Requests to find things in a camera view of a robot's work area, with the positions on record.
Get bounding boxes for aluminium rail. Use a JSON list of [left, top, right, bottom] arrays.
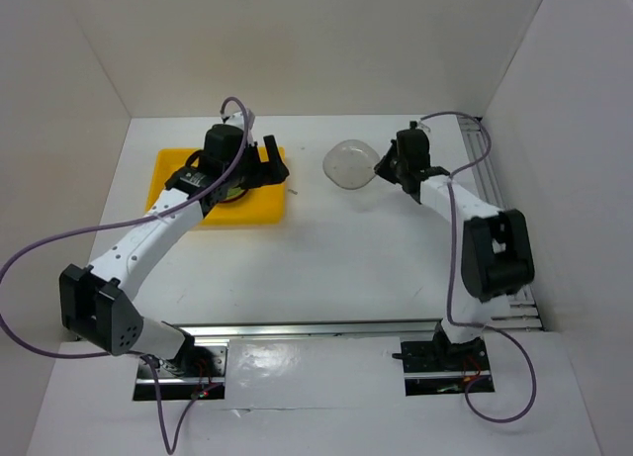
[[457, 117, 543, 329], [178, 319, 438, 340]]

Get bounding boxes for yellow plastic bin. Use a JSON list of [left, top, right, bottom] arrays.
[[145, 148, 286, 228]]

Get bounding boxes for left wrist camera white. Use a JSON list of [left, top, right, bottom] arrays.
[[221, 109, 255, 131]]

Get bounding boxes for aluminium rail front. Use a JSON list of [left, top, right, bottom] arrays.
[[178, 319, 438, 340]]

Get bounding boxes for aluminium rail right side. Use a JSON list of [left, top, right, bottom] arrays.
[[457, 117, 543, 329]]

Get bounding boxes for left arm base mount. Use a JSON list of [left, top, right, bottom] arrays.
[[133, 340, 228, 402]]

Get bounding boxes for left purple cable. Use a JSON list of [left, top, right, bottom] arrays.
[[0, 96, 248, 455]]

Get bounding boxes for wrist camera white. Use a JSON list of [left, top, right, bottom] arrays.
[[221, 109, 255, 131], [409, 120, 431, 134]]

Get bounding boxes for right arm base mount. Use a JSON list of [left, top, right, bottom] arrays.
[[392, 338, 495, 397]]

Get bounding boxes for green plate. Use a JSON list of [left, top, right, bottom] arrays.
[[222, 188, 248, 204]]

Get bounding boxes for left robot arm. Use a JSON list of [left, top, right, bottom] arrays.
[[59, 123, 289, 376]]

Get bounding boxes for clear glass plate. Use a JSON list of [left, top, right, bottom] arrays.
[[322, 139, 380, 190]]

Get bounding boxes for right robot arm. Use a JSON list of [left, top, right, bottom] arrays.
[[375, 124, 535, 369]]

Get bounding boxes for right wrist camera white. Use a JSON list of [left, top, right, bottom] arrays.
[[409, 120, 431, 134]]

